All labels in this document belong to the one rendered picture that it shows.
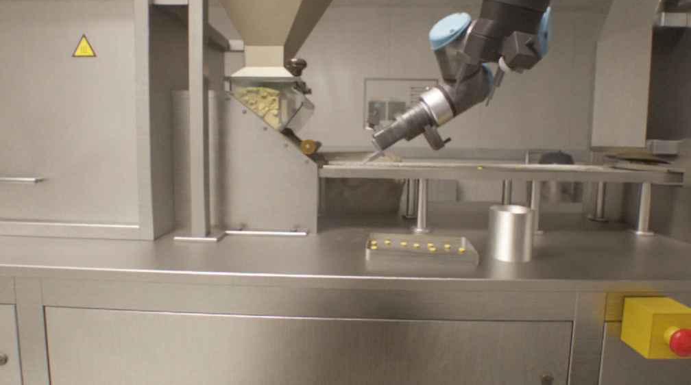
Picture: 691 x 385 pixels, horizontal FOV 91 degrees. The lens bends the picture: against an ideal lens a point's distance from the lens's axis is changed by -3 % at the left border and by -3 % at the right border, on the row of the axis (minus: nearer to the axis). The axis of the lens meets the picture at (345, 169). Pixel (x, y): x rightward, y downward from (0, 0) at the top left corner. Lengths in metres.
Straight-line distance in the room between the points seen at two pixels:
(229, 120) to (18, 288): 0.48
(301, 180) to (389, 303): 0.35
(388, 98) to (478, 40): 4.19
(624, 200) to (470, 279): 0.70
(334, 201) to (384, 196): 0.15
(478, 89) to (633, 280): 0.47
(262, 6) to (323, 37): 3.92
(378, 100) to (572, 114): 2.52
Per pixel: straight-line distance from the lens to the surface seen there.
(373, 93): 4.64
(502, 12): 0.47
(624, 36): 1.18
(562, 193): 4.68
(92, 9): 0.96
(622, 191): 1.23
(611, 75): 1.19
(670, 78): 1.14
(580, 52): 5.56
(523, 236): 0.72
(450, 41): 0.80
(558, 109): 5.32
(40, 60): 1.01
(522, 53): 0.44
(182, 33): 0.98
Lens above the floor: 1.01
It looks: 4 degrees down
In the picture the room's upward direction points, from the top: 1 degrees clockwise
